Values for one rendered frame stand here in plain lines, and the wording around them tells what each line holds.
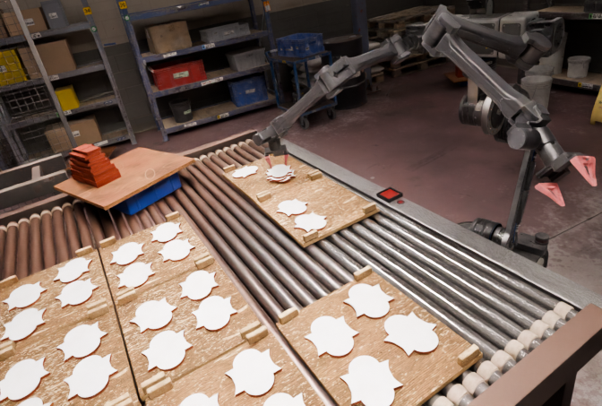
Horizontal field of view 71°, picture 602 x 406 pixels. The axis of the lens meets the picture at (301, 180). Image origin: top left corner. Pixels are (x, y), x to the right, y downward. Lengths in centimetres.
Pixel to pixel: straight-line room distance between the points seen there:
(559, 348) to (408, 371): 35
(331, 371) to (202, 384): 32
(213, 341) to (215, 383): 14
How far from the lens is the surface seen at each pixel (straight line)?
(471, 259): 145
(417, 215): 166
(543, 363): 116
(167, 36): 597
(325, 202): 175
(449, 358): 114
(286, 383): 112
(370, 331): 120
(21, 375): 148
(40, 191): 265
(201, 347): 127
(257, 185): 199
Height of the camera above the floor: 181
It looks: 27 degrees down
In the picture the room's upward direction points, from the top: 10 degrees counter-clockwise
